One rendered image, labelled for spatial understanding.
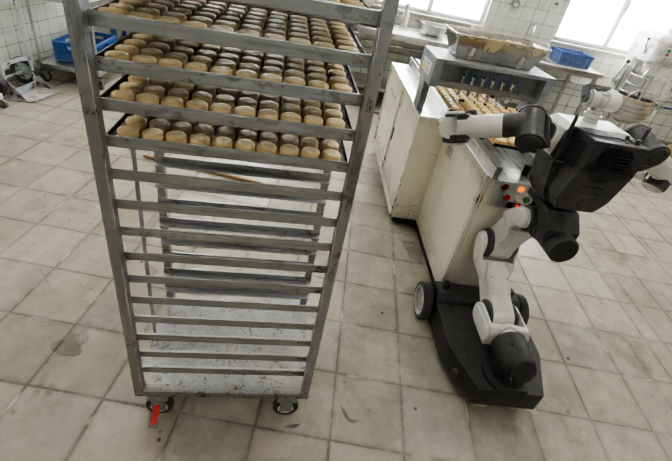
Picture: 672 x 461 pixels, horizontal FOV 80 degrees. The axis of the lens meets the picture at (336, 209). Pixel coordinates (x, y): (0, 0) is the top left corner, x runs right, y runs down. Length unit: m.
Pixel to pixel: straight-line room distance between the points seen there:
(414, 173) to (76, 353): 2.06
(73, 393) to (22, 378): 0.22
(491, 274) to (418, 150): 0.95
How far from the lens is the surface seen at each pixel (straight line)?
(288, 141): 1.12
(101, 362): 2.06
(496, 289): 2.10
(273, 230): 1.68
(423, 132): 2.59
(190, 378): 1.77
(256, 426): 1.83
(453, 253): 2.24
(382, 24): 0.92
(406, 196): 2.79
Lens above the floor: 1.62
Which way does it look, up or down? 33 degrees down
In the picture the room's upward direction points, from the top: 12 degrees clockwise
